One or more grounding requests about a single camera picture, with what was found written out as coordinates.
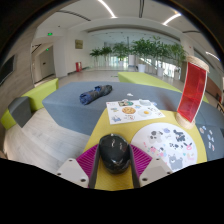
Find folded dark blue umbrella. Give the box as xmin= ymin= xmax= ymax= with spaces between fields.
xmin=79 ymin=84 xmax=113 ymax=106

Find round white cartoon mouse pad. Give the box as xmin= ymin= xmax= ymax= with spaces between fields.
xmin=130 ymin=122 xmax=198 ymax=173

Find ceiling strip lights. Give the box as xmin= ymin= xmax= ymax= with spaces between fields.
xmin=96 ymin=0 xmax=221 ymax=63

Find row of potted plants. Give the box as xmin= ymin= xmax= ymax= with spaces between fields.
xmin=89 ymin=35 xmax=188 ymax=80

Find red panel rope-wrapped lantern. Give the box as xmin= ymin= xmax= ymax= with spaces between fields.
xmin=175 ymin=54 xmax=211 ymax=130

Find white door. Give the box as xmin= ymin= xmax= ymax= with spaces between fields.
xmin=39 ymin=46 xmax=56 ymax=80

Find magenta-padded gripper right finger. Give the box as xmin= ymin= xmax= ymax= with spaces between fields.
xmin=127 ymin=143 xmax=174 ymax=189

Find group of small stickers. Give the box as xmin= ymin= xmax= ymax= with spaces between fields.
xmin=198 ymin=124 xmax=216 ymax=153

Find black wall screen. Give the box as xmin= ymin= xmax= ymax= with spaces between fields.
xmin=0 ymin=54 xmax=16 ymax=86

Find rectangular white sticker sheet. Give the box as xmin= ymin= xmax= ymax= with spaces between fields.
xmin=105 ymin=98 xmax=166 ymax=126

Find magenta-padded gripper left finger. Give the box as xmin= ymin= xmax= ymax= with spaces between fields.
xmin=55 ymin=143 xmax=101 ymax=190

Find brown wall plaque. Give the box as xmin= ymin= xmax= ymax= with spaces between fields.
xmin=74 ymin=39 xmax=84 ymax=50

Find lime green bench with grey end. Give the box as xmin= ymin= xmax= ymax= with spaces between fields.
xmin=0 ymin=77 xmax=60 ymax=131

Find grey upholstered bench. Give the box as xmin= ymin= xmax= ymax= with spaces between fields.
xmin=42 ymin=81 xmax=224 ymax=162

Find black computer mouse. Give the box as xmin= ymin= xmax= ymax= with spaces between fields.
xmin=98 ymin=133 xmax=132 ymax=175

